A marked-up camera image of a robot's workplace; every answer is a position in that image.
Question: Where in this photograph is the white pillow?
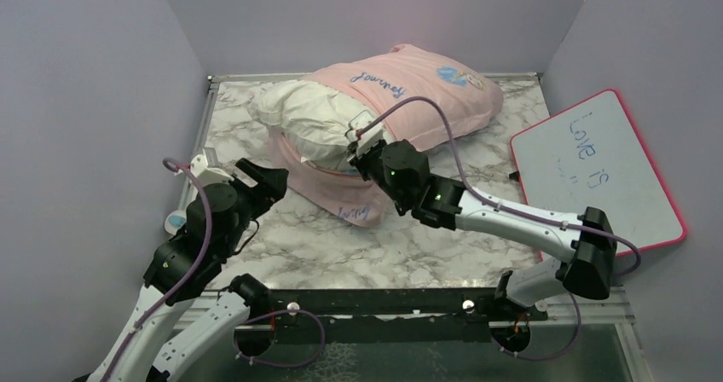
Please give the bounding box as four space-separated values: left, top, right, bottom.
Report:
248 80 377 173

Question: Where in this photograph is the Elsa print pink-lined pillowcase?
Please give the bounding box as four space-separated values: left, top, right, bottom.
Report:
265 43 503 228

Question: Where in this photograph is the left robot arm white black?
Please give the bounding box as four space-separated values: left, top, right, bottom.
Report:
81 158 289 381

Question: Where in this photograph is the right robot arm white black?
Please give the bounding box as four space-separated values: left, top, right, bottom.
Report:
346 141 616 320

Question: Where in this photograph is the pink framed whiteboard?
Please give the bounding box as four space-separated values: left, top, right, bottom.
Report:
510 89 687 251

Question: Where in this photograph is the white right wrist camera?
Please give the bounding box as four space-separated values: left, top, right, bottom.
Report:
345 112 386 158

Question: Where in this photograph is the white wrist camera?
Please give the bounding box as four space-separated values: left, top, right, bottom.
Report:
189 147 232 187
345 112 386 158

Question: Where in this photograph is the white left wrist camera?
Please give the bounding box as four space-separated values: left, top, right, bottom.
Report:
189 147 232 187

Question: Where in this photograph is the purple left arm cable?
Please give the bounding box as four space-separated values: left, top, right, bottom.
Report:
99 157 327 382

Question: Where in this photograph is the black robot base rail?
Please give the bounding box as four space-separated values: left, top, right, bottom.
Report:
234 287 547 355

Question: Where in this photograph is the aluminium table frame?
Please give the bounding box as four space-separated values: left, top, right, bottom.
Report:
119 72 636 382

